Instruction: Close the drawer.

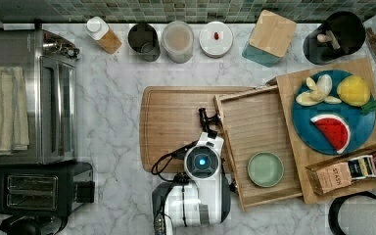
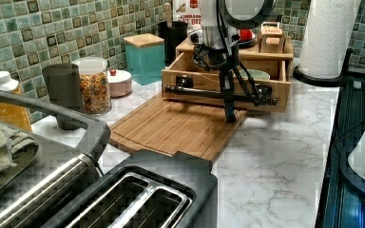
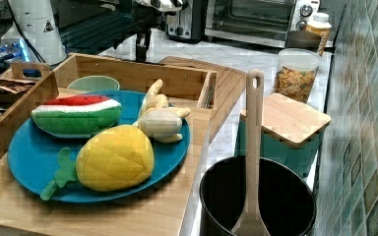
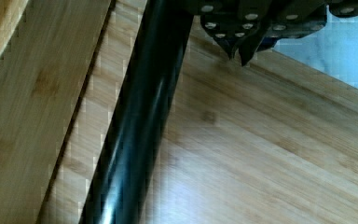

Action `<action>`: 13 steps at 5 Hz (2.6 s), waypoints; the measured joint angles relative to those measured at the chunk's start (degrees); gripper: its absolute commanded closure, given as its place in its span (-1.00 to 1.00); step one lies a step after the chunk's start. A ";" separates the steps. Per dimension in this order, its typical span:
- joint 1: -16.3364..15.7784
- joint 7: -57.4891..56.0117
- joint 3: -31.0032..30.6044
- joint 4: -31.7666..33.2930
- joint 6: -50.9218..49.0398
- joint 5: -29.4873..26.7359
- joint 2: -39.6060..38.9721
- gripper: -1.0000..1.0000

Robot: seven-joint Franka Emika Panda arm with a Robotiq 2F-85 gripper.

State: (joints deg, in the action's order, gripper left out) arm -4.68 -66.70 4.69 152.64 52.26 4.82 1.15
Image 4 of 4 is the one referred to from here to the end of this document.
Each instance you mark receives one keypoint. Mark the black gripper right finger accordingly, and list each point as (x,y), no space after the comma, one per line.
(293,19)

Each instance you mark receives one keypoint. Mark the wooden drawer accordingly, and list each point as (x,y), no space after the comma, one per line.
(271,142)

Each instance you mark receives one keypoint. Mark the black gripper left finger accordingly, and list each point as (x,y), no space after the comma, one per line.
(219,20)

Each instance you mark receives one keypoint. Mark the wooden cabinet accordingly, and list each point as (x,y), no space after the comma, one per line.
(42,71)

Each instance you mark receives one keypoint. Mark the black drawer handle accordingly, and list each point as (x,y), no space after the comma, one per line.
(118,188)

